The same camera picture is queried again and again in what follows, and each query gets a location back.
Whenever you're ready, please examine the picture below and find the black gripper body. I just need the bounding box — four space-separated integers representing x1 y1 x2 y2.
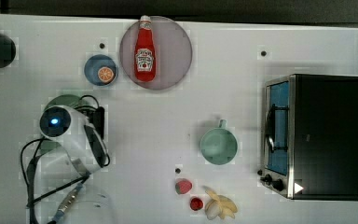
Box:
86 106 105 138

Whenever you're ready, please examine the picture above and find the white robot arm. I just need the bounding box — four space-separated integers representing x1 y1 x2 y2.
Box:
27 105 112 224

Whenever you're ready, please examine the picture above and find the orange slice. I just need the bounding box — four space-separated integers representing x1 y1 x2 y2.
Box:
97 66 116 84

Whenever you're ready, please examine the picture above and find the blue small bowl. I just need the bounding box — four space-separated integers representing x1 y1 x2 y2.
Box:
84 54 118 86

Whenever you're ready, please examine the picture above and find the red ketchup bottle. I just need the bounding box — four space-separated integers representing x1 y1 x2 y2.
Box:
134 15 157 82

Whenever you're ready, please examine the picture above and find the grey round plate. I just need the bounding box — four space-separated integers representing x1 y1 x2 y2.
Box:
119 16 193 91

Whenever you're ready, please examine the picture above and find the red strawberry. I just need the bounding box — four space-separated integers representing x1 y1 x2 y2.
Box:
175 179 192 194

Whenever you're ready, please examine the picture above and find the green mug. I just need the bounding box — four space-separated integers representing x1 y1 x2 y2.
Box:
200 119 238 165

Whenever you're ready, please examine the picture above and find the small red fruit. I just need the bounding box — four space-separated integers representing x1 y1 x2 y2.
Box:
190 197 204 211

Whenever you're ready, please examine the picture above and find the peeled banana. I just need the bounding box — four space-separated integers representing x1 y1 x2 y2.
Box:
204 188 238 220

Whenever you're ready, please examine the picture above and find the black toaster oven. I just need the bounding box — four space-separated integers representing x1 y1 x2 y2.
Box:
257 74 358 201

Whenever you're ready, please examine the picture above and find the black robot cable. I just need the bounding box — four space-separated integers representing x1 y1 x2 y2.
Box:
20 137 91 224

